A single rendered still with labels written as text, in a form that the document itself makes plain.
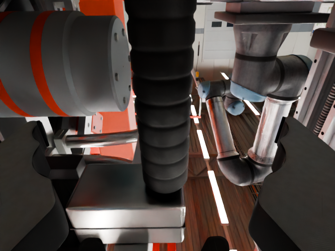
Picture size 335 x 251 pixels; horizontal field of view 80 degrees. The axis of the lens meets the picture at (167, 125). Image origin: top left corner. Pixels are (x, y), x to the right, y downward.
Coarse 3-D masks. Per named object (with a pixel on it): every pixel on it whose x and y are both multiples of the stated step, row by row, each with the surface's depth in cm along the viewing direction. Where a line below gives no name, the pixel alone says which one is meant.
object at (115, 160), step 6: (48, 150) 34; (54, 150) 34; (84, 156) 33; (90, 156) 33; (96, 156) 33; (102, 156) 33; (108, 156) 33; (114, 156) 33; (90, 162) 32; (96, 162) 32; (102, 162) 32; (108, 162) 32; (114, 162) 32; (120, 162) 32; (126, 162) 32
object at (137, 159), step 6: (138, 138) 31; (138, 144) 29; (138, 150) 28; (138, 156) 27; (132, 162) 26; (138, 162) 26; (114, 246) 17; (120, 246) 17; (126, 246) 17; (132, 246) 17; (138, 246) 17; (144, 246) 17; (150, 246) 18
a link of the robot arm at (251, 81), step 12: (240, 60) 59; (276, 60) 61; (240, 72) 60; (252, 72) 58; (264, 72) 58; (276, 72) 60; (240, 84) 61; (252, 84) 60; (264, 84) 60; (276, 84) 61; (240, 96) 63; (252, 96) 61; (264, 96) 62
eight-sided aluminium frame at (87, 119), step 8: (48, 0) 44; (56, 0) 44; (64, 0) 44; (72, 0) 44; (48, 8) 45; (56, 8) 46; (72, 8) 45; (64, 120) 51; (72, 120) 53; (80, 120) 51; (88, 120) 52; (64, 128) 50; (72, 128) 52; (80, 128) 50; (88, 128) 52; (72, 152) 49; (80, 152) 49; (88, 152) 51
